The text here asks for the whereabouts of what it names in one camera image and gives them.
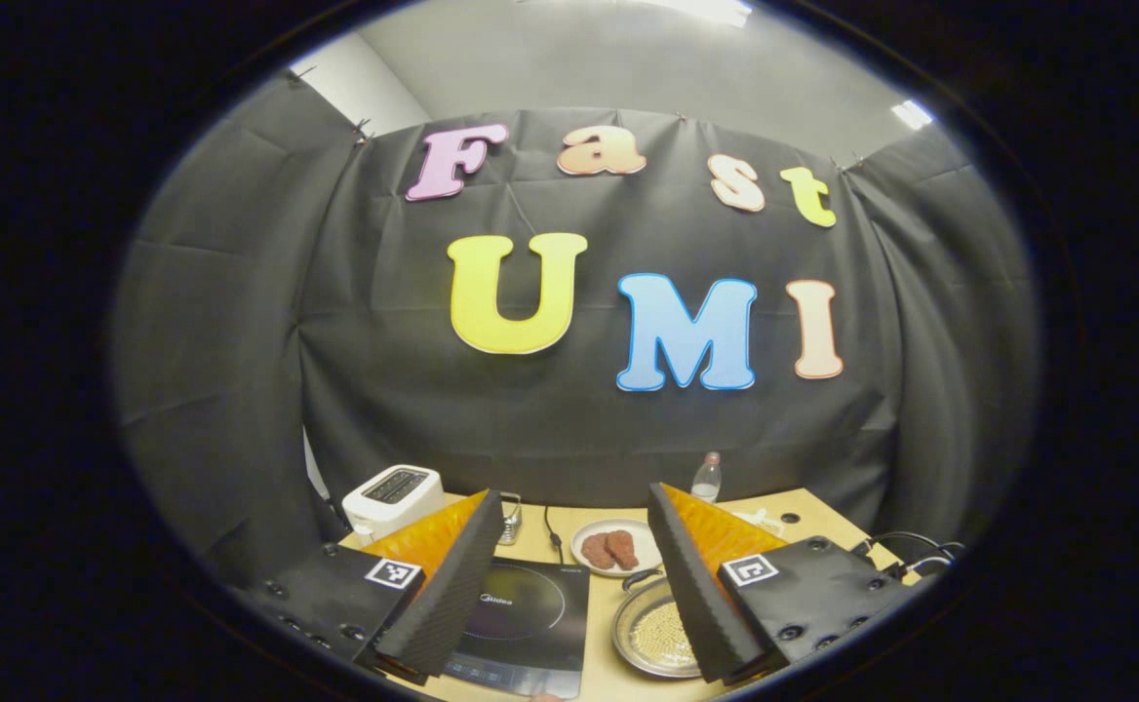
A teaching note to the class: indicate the white divided bean dish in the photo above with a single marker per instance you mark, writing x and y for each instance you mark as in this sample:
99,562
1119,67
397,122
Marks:
760,522

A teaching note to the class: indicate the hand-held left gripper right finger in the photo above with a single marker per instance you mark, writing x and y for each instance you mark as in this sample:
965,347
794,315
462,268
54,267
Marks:
691,585

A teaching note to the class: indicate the black induction cooktop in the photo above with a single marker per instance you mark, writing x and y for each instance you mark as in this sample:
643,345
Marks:
530,624

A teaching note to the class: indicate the white toaster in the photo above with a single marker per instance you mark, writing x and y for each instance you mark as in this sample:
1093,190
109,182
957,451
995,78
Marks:
389,502

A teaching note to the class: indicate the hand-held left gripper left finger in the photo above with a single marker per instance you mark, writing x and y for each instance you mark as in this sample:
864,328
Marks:
448,595

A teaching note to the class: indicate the black backdrop cloth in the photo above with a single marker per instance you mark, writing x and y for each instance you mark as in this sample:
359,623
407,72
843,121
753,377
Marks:
550,429

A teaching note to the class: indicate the white round plate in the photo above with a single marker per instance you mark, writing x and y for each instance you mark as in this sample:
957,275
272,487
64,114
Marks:
643,536

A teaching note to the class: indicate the pile of soybeans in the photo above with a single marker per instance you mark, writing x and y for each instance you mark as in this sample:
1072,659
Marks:
662,634

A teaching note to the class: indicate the clear plastic water bottle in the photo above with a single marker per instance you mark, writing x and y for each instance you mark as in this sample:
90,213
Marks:
706,483

